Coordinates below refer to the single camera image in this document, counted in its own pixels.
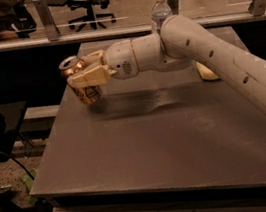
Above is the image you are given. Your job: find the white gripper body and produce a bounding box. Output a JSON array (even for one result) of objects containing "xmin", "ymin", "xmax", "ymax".
[{"xmin": 104, "ymin": 40, "xmax": 139, "ymax": 80}]

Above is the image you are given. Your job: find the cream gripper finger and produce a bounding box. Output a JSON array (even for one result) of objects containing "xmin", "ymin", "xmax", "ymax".
[
  {"xmin": 81, "ymin": 49, "xmax": 105, "ymax": 66},
  {"xmin": 67, "ymin": 64, "xmax": 116, "ymax": 89}
]

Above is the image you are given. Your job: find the orange soda can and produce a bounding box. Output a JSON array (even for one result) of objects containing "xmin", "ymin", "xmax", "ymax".
[{"xmin": 58, "ymin": 55, "xmax": 102, "ymax": 105}]

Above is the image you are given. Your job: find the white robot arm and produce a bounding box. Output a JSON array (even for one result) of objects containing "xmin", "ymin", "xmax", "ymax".
[{"xmin": 60, "ymin": 15, "xmax": 266, "ymax": 112}]

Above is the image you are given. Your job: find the metal railing bar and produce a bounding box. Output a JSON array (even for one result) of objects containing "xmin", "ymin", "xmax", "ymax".
[{"xmin": 0, "ymin": 12, "xmax": 266, "ymax": 52}]

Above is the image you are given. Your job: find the clear plastic water bottle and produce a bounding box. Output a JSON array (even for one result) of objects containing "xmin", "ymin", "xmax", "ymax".
[{"xmin": 150, "ymin": 0, "xmax": 172, "ymax": 33}]

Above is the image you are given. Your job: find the yellow sponge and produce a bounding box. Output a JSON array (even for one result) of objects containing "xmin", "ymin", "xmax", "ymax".
[{"xmin": 196, "ymin": 63, "xmax": 219, "ymax": 81}]

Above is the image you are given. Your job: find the green crumpled wrapper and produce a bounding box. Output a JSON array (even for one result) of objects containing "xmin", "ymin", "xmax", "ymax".
[{"xmin": 19, "ymin": 168, "xmax": 39, "ymax": 206}]

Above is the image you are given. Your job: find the left metal bracket post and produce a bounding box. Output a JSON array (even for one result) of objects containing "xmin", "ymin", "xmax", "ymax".
[{"xmin": 33, "ymin": 0, "xmax": 60, "ymax": 42}]

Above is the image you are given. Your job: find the black cable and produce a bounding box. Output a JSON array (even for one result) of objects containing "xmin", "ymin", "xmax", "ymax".
[{"xmin": 0, "ymin": 142, "xmax": 36, "ymax": 186}]

